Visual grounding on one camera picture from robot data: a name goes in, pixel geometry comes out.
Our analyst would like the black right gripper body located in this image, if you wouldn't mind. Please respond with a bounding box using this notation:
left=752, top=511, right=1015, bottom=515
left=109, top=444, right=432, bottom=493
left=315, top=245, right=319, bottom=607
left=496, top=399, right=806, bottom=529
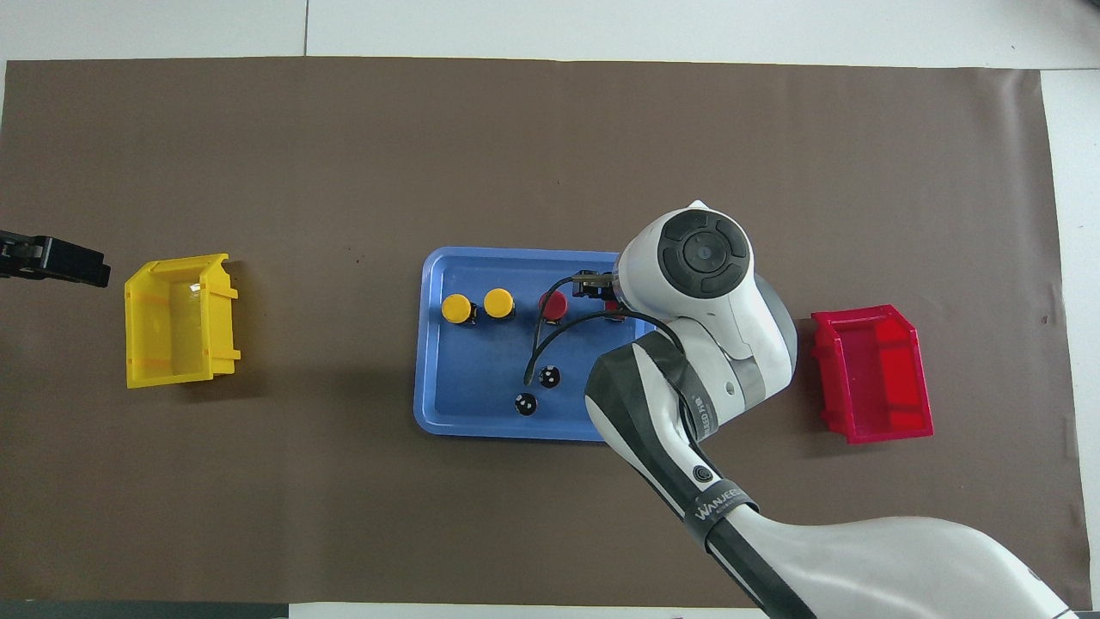
left=571, top=270, right=618, bottom=301

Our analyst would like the yellow plastic storage bin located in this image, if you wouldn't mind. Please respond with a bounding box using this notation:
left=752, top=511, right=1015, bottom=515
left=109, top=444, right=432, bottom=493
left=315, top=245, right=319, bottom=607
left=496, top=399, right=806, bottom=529
left=125, top=253, right=241, bottom=389

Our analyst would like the blue plastic tray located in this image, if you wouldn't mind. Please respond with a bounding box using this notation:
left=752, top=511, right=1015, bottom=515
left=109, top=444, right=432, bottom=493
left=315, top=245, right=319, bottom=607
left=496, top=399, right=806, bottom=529
left=413, top=247, right=661, bottom=443

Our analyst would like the red plastic storage bin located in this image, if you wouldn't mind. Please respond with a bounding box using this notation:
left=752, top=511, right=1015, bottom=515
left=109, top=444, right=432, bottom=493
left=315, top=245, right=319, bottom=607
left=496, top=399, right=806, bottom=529
left=810, top=304, right=934, bottom=445

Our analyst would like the brown paper table mat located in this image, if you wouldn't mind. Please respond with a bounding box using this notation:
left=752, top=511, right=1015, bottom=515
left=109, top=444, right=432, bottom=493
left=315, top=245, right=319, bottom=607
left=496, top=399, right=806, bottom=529
left=0, top=56, right=1092, bottom=611

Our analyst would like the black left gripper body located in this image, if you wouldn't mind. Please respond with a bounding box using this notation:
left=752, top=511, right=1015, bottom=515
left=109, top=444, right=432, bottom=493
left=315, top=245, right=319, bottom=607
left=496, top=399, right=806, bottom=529
left=0, top=230, right=44, bottom=280

